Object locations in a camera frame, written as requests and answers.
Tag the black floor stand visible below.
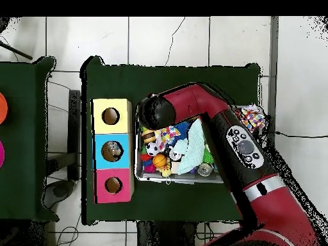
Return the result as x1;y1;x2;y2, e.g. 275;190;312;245
43;89;82;210

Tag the green spiky ball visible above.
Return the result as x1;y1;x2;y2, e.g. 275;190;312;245
202;145;215;165

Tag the colourful polka-dot cloth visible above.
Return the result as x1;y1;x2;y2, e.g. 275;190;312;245
155;125;182;152

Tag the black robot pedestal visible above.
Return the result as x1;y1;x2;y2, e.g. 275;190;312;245
137;220;206;246

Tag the dark green tablecloth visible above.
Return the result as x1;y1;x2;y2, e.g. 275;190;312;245
81;55;262;226

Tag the black tripod leg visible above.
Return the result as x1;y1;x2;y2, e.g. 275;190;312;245
0;40;33;62

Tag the wooden box with three holes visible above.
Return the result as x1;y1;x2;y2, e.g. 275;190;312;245
92;98;135;204

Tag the shallow clear mesh bin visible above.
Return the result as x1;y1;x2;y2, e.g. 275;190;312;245
134;104;267;185

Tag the thin black floor cable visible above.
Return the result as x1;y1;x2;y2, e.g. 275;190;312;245
165;17;186;67

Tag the small soccer ball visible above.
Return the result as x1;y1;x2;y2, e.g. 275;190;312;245
145;142;161;158

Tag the dark green side table cloth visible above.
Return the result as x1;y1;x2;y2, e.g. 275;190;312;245
0;56;60;222

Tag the small orange basketball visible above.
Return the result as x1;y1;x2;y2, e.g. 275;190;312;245
152;153;168;169

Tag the mint green knit cloth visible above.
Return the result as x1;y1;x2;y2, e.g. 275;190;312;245
176;117;206;175

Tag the orange plate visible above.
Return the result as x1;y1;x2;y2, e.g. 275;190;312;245
0;92;8;125

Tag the wooden burger toy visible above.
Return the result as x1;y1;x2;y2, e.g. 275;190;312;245
142;129;157;144

